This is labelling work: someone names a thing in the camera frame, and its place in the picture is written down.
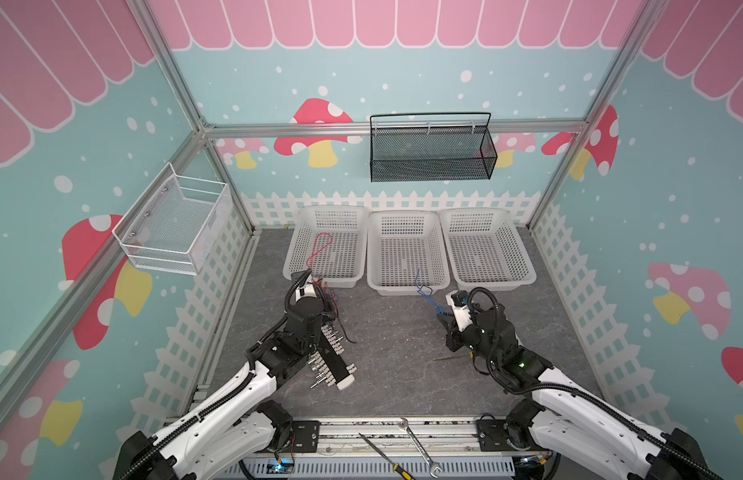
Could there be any blue cable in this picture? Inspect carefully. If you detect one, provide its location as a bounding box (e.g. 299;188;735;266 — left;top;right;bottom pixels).
414;268;453;317

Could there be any long red cable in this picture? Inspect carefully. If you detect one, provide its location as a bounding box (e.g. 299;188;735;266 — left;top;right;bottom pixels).
304;231;335;274

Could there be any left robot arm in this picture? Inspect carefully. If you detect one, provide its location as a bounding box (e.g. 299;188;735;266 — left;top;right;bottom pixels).
113;270;355;479

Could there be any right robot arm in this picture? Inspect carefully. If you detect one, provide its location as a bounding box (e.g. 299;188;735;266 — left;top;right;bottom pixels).
437;287;717;479

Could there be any yellow black small screwdriver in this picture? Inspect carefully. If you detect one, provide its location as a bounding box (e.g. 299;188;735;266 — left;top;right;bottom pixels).
431;353;473;363

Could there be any right white plastic basket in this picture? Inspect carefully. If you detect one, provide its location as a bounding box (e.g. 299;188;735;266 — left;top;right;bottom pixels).
439;208;537;292

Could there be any white plastic basket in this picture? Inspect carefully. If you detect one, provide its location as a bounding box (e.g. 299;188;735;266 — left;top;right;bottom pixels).
283;205;370;289
439;208;537;292
367;210;451;296

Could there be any left white plastic basket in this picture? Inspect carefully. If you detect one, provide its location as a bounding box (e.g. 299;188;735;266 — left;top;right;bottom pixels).
283;205;370;289

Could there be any middle white plastic basket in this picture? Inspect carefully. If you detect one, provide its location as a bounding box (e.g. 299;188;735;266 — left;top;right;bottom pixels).
367;210;451;296

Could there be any silver combination wrench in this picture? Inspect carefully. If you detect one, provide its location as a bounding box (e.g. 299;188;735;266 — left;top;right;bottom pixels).
399;417;443;479

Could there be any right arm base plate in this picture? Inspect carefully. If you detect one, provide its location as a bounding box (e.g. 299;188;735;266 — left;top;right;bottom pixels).
475;414;553;455

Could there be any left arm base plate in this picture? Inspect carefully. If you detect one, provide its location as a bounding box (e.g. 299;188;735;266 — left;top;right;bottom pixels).
256;420;321;455

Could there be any white wire wall basket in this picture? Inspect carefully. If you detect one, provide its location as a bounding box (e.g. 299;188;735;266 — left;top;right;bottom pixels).
112;164;233;275

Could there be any yellow handled front screwdriver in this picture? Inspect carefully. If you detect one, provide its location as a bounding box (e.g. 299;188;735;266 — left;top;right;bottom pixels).
359;434;415;480

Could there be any black wire mesh wall basket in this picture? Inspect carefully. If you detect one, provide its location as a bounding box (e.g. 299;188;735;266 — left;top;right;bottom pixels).
369;112;499;183

